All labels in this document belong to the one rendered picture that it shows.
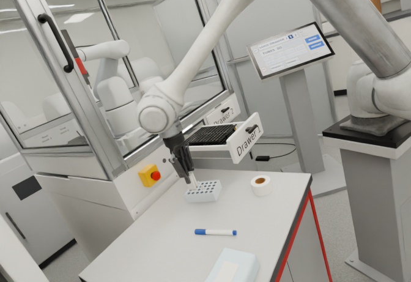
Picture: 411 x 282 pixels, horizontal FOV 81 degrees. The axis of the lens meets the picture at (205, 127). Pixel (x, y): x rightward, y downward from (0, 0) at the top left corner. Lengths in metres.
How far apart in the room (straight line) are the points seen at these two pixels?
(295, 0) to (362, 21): 1.84
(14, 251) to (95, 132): 0.45
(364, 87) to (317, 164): 1.25
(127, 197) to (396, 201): 1.06
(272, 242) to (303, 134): 1.42
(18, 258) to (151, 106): 0.42
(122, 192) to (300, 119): 1.45
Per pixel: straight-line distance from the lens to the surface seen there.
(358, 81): 1.08
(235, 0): 0.84
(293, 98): 1.95
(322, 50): 1.90
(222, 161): 1.49
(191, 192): 0.97
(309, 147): 2.12
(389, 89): 0.90
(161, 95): 0.65
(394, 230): 1.35
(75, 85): 0.96
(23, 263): 0.69
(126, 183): 1.03
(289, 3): 2.63
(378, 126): 1.13
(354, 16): 0.79
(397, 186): 1.23
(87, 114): 0.95
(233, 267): 0.65
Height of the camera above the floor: 1.28
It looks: 17 degrees down
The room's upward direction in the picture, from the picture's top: 20 degrees counter-clockwise
